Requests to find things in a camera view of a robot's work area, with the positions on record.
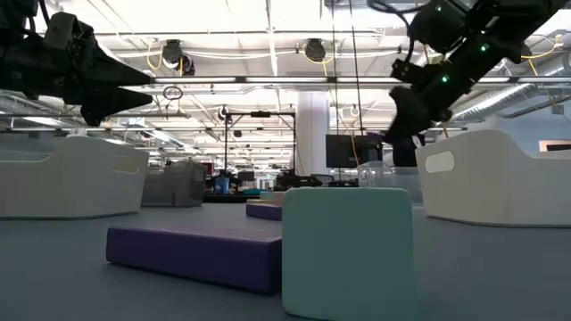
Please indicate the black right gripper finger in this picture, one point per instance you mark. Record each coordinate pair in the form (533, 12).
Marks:
(406, 153)

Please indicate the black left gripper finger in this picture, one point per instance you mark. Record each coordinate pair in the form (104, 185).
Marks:
(111, 104)
(116, 73)

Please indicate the teal foam block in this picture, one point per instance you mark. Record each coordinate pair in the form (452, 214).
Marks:
(348, 254)

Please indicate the small wooden block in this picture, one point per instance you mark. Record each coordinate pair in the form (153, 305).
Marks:
(272, 198)

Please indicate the purple foam block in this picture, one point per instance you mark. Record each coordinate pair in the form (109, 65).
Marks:
(264, 212)
(192, 258)

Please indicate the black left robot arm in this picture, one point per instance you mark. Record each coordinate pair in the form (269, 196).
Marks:
(13, 18)

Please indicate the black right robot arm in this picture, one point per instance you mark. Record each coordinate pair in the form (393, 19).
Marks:
(490, 27)

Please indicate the clear plastic bin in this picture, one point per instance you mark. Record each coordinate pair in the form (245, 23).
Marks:
(379, 178)

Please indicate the black monitor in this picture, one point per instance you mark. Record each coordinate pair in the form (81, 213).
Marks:
(343, 151)

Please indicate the white plastic bin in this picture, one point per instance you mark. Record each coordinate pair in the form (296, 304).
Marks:
(499, 187)
(67, 183)

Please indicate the white building pillar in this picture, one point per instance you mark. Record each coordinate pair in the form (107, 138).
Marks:
(312, 134)

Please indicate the dark grey plastic bin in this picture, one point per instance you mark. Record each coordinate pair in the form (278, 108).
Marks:
(174, 187)

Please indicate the black machine on bench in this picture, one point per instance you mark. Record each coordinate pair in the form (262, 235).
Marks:
(296, 181)

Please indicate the long ceiling light bar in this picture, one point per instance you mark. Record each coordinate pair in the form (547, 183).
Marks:
(285, 79)

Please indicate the black metal frame rig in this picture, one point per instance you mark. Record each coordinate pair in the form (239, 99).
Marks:
(261, 114)

